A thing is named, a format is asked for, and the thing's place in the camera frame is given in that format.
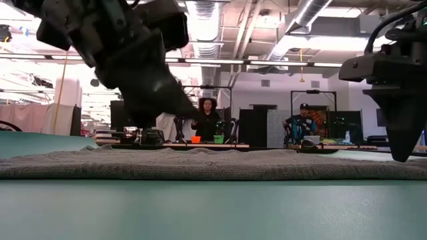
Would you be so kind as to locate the black monitor on stand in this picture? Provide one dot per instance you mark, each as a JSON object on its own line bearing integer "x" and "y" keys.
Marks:
{"x": 380, "y": 116}

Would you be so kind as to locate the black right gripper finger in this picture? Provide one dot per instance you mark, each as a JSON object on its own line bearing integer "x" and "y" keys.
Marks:
{"x": 403, "y": 120}

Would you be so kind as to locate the grey wall vent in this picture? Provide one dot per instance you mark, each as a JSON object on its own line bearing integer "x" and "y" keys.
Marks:
{"x": 315, "y": 84}
{"x": 265, "y": 83}

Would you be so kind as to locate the grey terry towel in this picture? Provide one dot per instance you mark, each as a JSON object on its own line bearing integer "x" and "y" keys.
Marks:
{"x": 213, "y": 163}

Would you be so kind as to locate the white bowl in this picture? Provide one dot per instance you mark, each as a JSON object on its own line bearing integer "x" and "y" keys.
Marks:
{"x": 312, "y": 139}

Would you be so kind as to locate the black partition panel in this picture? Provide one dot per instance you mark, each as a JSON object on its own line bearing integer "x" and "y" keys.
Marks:
{"x": 251, "y": 128}

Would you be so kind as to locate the grey partition panel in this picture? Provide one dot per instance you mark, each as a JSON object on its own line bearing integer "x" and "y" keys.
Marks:
{"x": 277, "y": 128}

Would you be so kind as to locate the pale curtain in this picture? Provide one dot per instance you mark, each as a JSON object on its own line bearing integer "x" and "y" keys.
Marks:
{"x": 26, "y": 116}

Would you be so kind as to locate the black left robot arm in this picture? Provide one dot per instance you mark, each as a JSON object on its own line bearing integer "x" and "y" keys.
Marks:
{"x": 26, "y": 5}

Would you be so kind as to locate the green container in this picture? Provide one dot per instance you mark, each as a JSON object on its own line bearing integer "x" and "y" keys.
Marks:
{"x": 219, "y": 139}

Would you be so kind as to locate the black rig frame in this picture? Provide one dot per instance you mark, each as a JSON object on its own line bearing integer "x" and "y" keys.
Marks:
{"x": 313, "y": 91}

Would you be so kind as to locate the wooden background table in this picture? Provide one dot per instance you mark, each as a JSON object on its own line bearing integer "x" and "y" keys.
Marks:
{"x": 350, "y": 147}
{"x": 207, "y": 145}

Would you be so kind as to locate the white spray bottle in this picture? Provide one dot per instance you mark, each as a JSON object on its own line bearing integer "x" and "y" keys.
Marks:
{"x": 347, "y": 138}

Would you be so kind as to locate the ribbed silver ceiling duct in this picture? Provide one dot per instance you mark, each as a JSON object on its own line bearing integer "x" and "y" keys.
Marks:
{"x": 205, "y": 20}

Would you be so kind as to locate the black low desk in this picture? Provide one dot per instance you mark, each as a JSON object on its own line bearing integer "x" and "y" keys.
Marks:
{"x": 377, "y": 140}

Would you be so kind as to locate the long ceiling light bar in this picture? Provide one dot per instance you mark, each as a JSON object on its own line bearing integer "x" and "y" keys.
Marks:
{"x": 277, "y": 63}

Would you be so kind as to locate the person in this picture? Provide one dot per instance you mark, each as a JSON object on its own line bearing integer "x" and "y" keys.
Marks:
{"x": 302, "y": 125}
{"x": 206, "y": 125}

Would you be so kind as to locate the dark monitor with green lights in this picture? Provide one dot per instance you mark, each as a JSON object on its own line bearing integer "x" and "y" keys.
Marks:
{"x": 353, "y": 123}

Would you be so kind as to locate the orange container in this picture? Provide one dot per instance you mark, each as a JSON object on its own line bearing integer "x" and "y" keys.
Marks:
{"x": 196, "y": 139}

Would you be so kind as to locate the smooth silver ceiling duct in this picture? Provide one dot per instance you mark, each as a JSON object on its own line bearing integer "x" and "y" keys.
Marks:
{"x": 310, "y": 13}

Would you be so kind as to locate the black background robot arm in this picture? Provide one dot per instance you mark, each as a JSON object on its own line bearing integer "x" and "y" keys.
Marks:
{"x": 230, "y": 130}

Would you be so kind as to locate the small black round fixture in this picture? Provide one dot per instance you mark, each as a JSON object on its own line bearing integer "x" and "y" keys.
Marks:
{"x": 94, "y": 83}

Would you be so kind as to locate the green table mat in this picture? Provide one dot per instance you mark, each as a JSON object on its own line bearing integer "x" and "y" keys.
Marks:
{"x": 213, "y": 213}

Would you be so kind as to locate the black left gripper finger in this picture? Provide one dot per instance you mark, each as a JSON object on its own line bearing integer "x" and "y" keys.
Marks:
{"x": 146, "y": 86}

